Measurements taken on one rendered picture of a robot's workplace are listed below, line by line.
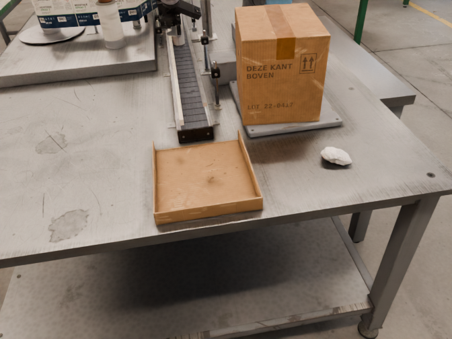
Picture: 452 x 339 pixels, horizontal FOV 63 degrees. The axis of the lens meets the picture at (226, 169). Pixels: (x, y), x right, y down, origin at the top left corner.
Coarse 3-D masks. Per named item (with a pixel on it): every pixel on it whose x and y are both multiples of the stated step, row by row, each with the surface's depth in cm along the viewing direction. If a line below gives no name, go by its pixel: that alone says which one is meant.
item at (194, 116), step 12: (180, 48) 158; (180, 60) 149; (180, 72) 140; (192, 72) 140; (180, 84) 133; (192, 84) 132; (180, 96) 126; (192, 96) 125; (192, 108) 119; (192, 120) 113; (204, 120) 113
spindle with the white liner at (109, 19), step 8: (104, 0) 150; (112, 0) 153; (104, 8) 151; (112, 8) 152; (104, 16) 153; (112, 16) 153; (104, 24) 155; (112, 24) 155; (120, 24) 159; (104, 32) 158; (112, 32) 157; (120, 32) 159; (112, 40) 159; (120, 40) 161; (112, 48) 161
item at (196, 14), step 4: (180, 0) 141; (180, 4) 140; (184, 4) 141; (188, 4) 143; (176, 8) 139; (180, 8) 139; (184, 8) 140; (188, 8) 142; (192, 8) 143; (196, 8) 144; (180, 12) 141; (184, 12) 141; (188, 12) 142; (192, 12) 142; (196, 12) 143; (200, 12) 145; (192, 16) 144; (196, 16) 144; (200, 16) 144
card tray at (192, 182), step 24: (216, 144) 111; (240, 144) 109; (168, 168) 103; (192, 168) 103; (216, 168) 102; (240, 168) 102; (168, 192) 96; (192, 192) 95; (216, 192) 95; (240, 192) 94; (168, 216) 86; (192, 216) 88; (216, 216) 89
